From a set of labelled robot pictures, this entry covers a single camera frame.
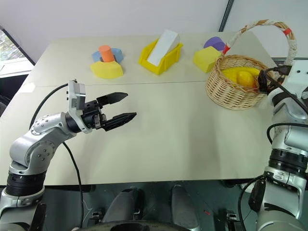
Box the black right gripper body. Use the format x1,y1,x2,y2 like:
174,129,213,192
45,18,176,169
257,68,275,95

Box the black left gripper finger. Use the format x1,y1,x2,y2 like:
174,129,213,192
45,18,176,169
96,92,129,107
104,112,137,132

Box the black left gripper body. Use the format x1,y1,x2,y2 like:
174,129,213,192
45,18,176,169
80,100,108,131

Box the yellow lemon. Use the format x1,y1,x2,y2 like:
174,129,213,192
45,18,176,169
237,71,257,89

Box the yellow half-round foam block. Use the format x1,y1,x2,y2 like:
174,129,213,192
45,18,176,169
90,60,125,79

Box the yellow banana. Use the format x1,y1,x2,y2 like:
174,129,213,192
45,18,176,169
221,66,261,83

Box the blue foam block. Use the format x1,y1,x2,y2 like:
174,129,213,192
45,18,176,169
91,48,125,64

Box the orange foam cylinder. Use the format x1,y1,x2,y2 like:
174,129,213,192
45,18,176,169
98,45,116,64

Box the yellow plastic bin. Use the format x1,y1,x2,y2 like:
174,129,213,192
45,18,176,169
138,39,184,76

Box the yellow angular foam block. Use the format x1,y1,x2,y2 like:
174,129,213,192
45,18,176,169
192,46,223,74

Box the purple foam block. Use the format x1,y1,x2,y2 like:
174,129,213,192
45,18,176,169
203,36,227,54

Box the white foam block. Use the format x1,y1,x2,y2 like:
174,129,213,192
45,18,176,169
147,29,181,66

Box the dark rounded robot foot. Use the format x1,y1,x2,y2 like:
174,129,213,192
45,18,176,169
170,184,205,229

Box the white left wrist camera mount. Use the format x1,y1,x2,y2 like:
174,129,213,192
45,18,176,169
65,79,93,134

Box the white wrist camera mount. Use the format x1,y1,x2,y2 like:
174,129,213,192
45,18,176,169
287,60,308,98
65,79,93,134

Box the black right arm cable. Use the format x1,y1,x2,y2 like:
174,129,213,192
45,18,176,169
238,66,308,231

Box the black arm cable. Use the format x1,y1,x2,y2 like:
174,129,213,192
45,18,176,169
238,66,308,231
28,83,85,228

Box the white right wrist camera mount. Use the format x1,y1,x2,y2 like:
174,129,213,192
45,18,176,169
287,60,308,98

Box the wicker basket with handle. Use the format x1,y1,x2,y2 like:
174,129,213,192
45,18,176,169
205,19,298,111

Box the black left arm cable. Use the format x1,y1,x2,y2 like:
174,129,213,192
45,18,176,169
28,83,85,228

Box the black wall pillar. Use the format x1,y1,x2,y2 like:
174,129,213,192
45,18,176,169
217,0,235,32

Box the window with black frame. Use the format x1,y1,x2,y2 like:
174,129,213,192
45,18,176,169
0,23,36,77

